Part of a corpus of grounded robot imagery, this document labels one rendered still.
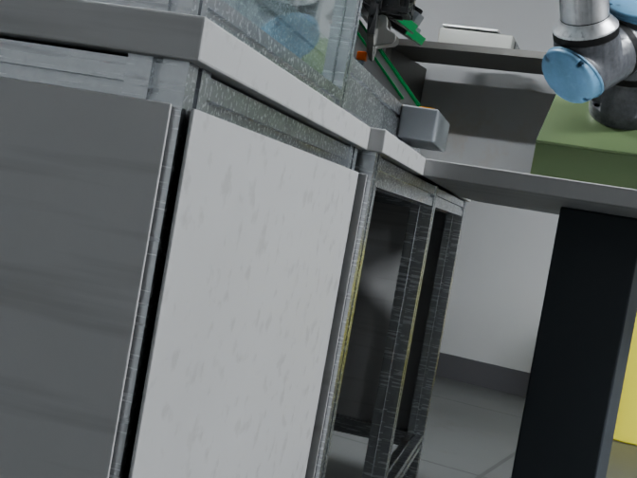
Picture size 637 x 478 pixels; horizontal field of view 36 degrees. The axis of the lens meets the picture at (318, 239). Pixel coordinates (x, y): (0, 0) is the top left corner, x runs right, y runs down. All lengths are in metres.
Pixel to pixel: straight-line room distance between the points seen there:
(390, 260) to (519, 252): 2.26
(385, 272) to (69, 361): 2.13
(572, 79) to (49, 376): 1.32
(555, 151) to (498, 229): 3.06
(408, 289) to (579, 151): 0.43
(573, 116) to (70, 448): 1.52
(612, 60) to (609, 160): 0.21
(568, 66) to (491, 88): 3.29
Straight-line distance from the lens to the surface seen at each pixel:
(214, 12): 0.76
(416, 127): 1.83
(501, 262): 5.01
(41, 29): 0.72
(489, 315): 5.03
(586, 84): 1.83
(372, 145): 1.27
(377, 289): 2.78
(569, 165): 1.97
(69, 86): 0.72
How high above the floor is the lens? 0.75
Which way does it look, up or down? 2 degrees down
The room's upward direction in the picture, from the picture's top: 10 degrees clockwise
